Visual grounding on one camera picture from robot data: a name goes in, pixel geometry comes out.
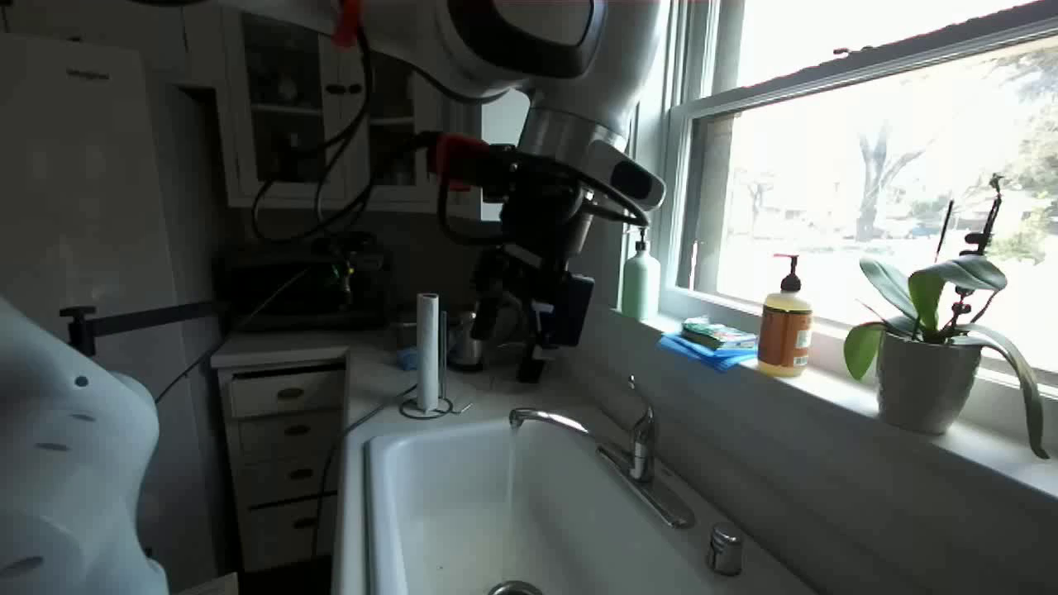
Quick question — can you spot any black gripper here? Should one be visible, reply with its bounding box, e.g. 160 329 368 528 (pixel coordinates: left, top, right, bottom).
471 164 602 388

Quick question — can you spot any chrome sink tap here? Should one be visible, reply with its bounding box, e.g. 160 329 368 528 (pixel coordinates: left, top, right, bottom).
506 374 700 533

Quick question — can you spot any metal canister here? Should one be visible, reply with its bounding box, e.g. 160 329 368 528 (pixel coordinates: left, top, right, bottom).
443 301 491 376

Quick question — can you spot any pale green bottle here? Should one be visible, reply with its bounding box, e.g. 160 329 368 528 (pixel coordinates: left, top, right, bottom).
617 226 665 323

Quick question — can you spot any white paper towel holder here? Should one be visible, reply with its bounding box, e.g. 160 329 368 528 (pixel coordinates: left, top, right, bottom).
397 289 459 425

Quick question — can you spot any green sponge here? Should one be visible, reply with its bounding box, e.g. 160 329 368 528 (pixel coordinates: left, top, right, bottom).
678 316 759 351

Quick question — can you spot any white ceramic sink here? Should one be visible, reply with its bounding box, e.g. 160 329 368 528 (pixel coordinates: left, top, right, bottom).
334 412 820 595

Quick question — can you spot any amber soap pump bottle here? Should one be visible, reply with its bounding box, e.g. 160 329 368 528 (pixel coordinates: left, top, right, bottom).
753 251 817 380

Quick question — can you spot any black countertop appliance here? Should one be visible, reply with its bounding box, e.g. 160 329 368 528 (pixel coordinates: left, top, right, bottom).
211 231 390 333

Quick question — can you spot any chrome sink knob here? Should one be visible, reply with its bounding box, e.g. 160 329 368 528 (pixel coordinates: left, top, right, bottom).
705 524 743 579

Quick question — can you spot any white drawer cabinet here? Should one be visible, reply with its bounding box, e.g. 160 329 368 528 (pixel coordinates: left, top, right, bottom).
210 340 353 575

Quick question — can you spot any white plant pot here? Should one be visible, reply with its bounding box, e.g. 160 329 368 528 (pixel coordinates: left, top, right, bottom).
873 329 984 438

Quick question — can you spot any green orchid plant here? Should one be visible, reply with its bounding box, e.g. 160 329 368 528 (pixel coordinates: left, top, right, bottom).
841 172 1052 464

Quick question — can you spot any black clamp bar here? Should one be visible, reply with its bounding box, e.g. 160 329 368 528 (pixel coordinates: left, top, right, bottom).
60 296 225 358

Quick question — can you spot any white refrigerator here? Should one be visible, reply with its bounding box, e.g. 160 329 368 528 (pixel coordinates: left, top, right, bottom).
0 31 184 343

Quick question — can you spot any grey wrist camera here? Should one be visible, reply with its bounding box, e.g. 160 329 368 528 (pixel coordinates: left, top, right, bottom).
597 151 671 219

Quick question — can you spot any white window frame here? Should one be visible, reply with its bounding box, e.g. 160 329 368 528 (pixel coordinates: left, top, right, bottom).
635 0 1058 383

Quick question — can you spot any white glass-door wall cabinet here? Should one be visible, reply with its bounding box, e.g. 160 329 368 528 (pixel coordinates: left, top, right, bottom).
211 9 483 219

